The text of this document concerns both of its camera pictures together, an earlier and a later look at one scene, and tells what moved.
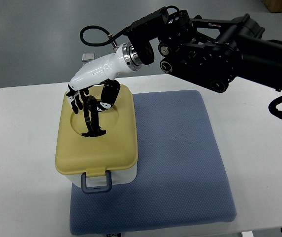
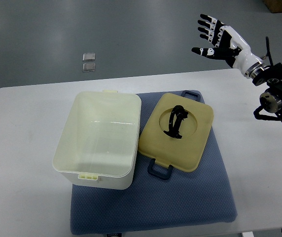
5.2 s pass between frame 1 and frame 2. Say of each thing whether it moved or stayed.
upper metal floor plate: stayed
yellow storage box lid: moved
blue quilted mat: stayed
